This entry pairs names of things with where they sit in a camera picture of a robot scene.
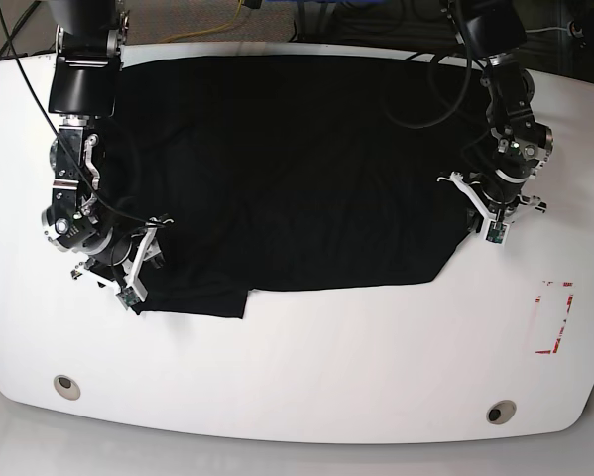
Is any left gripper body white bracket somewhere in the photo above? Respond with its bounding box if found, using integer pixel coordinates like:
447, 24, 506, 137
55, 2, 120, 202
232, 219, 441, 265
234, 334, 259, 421
437, 172, 547, 242

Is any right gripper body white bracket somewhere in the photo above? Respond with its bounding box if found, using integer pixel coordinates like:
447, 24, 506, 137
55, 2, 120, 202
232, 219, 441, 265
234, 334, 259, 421
67, 215, 175, 311

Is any black t-shirt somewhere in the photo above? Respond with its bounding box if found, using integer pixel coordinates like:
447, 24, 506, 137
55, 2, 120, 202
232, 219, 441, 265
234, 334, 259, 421
101, 55, 489, 318

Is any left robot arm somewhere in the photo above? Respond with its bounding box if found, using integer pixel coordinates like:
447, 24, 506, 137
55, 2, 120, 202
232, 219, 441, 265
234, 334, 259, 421
444, 1, 553, 245

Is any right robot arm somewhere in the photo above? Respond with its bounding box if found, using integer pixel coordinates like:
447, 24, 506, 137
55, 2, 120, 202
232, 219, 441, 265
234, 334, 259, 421
42, 1, 172, 309

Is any red tape rectangle marking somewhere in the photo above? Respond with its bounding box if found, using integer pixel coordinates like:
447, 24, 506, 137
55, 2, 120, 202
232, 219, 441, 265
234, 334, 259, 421
530, 281, 575, 355

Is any left table grommet hole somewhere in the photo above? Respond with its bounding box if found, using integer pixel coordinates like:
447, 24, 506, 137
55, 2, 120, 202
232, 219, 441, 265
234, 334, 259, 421
53, 375, 81, 401

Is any table grommet hole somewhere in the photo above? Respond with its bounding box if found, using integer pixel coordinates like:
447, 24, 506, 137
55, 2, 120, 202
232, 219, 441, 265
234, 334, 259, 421
53, 375, 81, 401
486, 400, 517, 425

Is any right table grommet hole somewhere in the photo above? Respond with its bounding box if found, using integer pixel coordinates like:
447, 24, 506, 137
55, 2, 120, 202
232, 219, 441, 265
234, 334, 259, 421
486, 400, 517, 425

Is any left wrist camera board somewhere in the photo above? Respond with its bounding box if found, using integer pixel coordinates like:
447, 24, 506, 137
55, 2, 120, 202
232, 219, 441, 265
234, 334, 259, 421
485, 221, 510, 245

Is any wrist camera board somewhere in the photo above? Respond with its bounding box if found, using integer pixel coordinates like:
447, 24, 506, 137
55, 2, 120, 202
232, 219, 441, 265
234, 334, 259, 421
116, 287, 146, 310
485, 221, 510, 245

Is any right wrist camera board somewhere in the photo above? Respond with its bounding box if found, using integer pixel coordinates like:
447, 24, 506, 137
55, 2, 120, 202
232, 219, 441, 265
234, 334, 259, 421
116, 287, 146, 310

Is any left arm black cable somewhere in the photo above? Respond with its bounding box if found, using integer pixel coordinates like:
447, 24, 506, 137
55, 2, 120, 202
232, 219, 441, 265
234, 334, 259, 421
383, 0, 496, 165

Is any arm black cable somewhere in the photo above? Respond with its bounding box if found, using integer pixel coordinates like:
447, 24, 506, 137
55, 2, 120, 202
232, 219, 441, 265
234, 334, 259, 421
383, 0, 496, 165
0, 0, 174, 229

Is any yellow cable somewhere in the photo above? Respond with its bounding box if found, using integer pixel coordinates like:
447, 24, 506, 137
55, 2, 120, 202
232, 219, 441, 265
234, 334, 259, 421
160, 0, 243, 46

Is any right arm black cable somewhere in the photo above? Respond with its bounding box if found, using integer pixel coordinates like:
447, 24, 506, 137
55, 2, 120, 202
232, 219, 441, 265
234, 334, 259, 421
0, 0, 174, 229

